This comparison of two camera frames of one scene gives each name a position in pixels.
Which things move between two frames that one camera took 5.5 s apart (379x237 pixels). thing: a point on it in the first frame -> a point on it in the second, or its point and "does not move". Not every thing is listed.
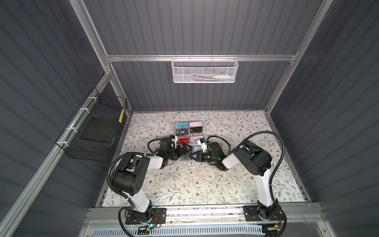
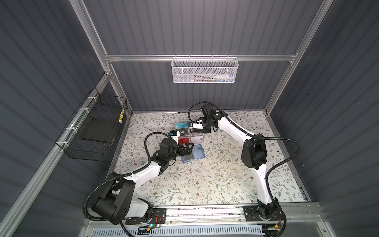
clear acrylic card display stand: x=188 y=132 does not move
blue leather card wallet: x=186 y=157 does not move
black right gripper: x=200 y=156 -> x=205 y=131
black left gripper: x=183 y=148 does not move
